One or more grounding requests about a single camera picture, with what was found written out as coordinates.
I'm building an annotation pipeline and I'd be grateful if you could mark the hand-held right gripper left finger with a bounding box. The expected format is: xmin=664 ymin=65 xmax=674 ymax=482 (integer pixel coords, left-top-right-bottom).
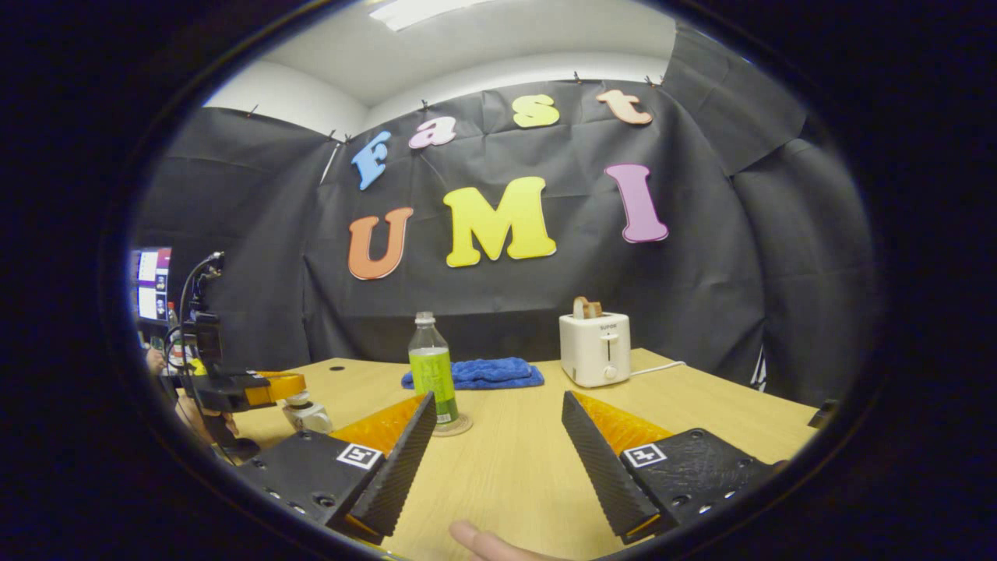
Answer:
xmin=234 ymin=391 xmax=439 ymax=546

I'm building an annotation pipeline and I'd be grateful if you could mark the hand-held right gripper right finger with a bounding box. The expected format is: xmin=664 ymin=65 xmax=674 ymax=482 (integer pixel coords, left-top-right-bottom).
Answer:
xmin=561 ymin=390 xmax=780 ymax=545

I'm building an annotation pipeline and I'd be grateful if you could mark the white ceramic teacup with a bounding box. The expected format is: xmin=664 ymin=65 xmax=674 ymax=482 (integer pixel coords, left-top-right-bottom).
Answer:
xmin=282 ymin=401 xmax=334 ymax=435

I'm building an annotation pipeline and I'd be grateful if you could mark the green label water bottle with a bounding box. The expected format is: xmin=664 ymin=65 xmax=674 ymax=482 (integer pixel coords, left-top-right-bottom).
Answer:
xmin=408 ymin=312 xmax=460 ymax=425

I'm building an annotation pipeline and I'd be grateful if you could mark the computer monitor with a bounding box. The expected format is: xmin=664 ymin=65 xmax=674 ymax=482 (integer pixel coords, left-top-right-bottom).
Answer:
xmin=131 ymin=247 xmax=173 ymax=324

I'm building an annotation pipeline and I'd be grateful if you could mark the white toaster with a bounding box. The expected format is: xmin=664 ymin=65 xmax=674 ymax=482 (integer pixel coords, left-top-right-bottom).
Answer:
xmin=559 ymin=312 xmax=632 ymax=389

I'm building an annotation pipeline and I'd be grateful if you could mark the blue towel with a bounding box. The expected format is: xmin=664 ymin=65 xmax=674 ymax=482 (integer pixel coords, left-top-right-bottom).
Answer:
xmin=401 ymin=357 xmax=546 ymax=391

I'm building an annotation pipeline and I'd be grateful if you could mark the ceiling light panel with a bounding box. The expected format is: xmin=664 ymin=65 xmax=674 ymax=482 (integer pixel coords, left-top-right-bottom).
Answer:
xmin=368 ymin=0 xmax=499 ymax=32

